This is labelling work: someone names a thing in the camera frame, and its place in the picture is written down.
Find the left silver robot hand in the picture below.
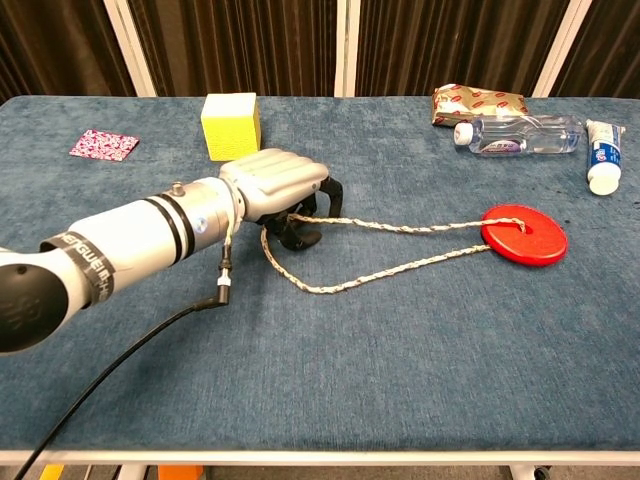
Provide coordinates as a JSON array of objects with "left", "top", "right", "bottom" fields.
[{"left": 218, "top": 148, "right": 345, "bottom": 251}]

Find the beige braided rope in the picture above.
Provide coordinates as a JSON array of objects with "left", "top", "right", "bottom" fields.
[{"left": 260, "top": 213, "right": 527, "bottom": 295}]

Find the red disc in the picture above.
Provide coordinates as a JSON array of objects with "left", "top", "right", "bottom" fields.
[{"left": 480, "top": 203, "right": 570, "bottom": 268}]

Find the yellow cube block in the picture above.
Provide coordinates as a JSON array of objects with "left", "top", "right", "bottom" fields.
[{"left": 200, "top": 92, "right": 263, "bottom": 162}]

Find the dark brown curtain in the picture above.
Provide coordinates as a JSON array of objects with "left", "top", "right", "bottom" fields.
[{"left": 0, "top": 0, "right": 640, "bottom": 105}]

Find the pink patterned square cloth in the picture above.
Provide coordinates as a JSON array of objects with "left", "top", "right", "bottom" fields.
[{"left": 68, "top": 128, "right": 141, "bottom": 163}]

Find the blue table cloth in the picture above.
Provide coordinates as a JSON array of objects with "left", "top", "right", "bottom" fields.
[{"left": 0, "top": 94, "right": 640, "bottom": 453}]

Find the gold red snack package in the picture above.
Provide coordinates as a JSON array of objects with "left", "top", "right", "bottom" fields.
[{"left": 431, "top": 83, "right": 530, "bottom": 128}]

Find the clear plastic water bottle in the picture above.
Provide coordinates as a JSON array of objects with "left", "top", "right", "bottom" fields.
[{"left": 453, "top": 114, "right": 585, "bottom": 157}]

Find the orange object under table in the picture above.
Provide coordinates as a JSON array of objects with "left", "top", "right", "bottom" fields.
[{"left": 157, "top": 465, "right": 205, "bottom": 480}]

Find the white blue toothpaste tube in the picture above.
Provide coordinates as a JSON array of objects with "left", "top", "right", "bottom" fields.
[{"left": 585, "top": 118, "right": 628, "bottom": 196}]

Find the white vertical frame post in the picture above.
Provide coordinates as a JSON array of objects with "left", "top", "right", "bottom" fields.
[{"left": 333, "top": 0, "right": 362, "bottom": 98}]

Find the white slanted frame post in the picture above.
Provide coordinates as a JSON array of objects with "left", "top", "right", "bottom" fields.
[
  {"left": 102, "top": 0, "right": 158, "bottom": 98},
  {"left": 531, "top": 0, "right": 593, "bottom": 99}
]

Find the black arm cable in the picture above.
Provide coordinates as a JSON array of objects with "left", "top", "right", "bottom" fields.
[{"left": 13, "top": 219, "right": 236, "bottom": 480}]

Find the white table frame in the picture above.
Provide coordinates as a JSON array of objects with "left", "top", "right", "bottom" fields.
[{"left": 0, "top": 449, "right": 640, "bottom": 480}]

